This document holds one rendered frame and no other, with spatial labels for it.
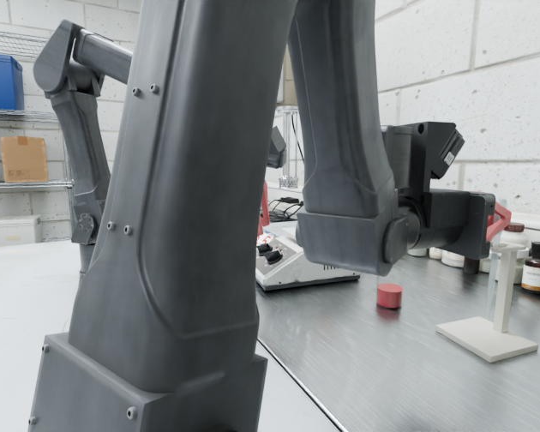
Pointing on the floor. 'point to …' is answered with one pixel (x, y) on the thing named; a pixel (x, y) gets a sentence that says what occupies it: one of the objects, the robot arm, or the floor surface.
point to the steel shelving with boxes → (15, 148)
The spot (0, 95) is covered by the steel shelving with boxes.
